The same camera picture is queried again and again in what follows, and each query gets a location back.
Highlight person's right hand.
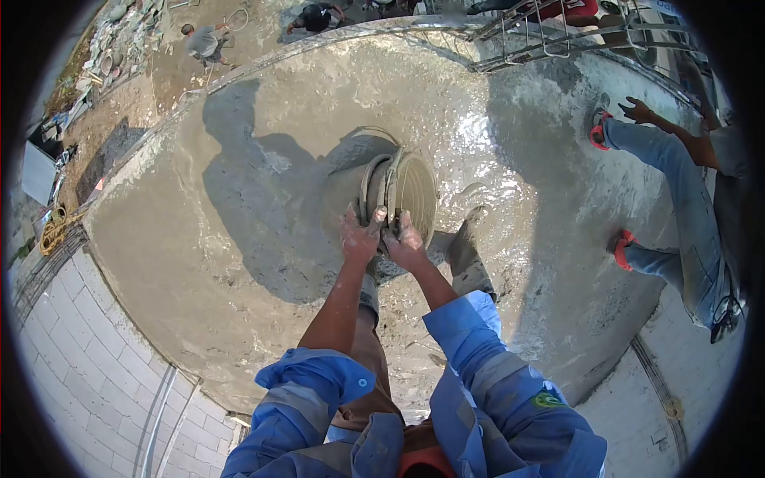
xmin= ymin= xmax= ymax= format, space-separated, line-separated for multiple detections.
xmin=382 ymin=209 xmax=429 ymax=274

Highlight metal scaffold frame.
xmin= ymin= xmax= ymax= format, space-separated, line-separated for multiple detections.
xmin=466 ymin=0 xmax=701 ymax=74

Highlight person's body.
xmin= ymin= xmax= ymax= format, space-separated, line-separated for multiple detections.
xmin=220 ymin=335 xmax=608 ymax=478

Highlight person's left hand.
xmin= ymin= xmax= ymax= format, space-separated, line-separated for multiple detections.
xmin=341 ymin=205 xmax=388 ymax=266

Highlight coil of yellow rope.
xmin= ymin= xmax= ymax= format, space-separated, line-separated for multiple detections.
xmin=38 ymin=206 xmax=71 ymax=257

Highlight long metal bars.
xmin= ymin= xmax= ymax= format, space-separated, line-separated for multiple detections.
xmin=133 ymin=363 xmax=205 ymax=478

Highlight grey flat panel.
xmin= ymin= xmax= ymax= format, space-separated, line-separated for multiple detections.
xmin=22 ymin=140 xmax=62 ymax=208

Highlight pile of rubble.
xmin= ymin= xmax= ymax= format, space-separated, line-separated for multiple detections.
xmin=76 ymin=0 xmax=167 ymax=90

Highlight concrete-covered bucket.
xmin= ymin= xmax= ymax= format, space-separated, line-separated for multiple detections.
xmin=320 ymin=124 xmax=441 ymax=255

